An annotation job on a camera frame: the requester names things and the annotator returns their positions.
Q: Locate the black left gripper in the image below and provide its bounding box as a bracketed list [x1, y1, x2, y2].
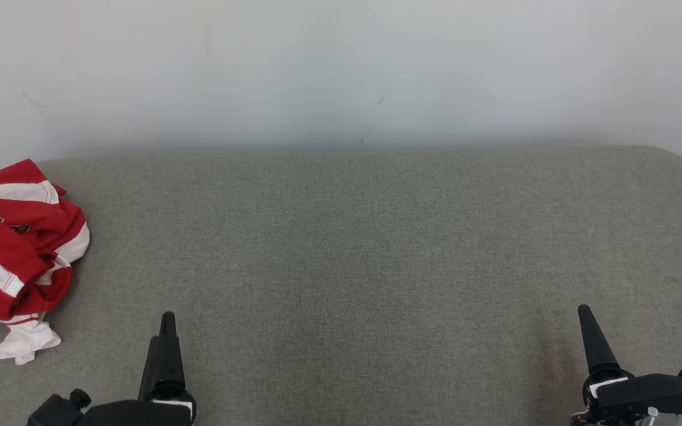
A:
[78, 311, 197, 426]

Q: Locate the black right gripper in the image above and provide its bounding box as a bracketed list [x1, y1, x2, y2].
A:
[572, 305, 682, 426]

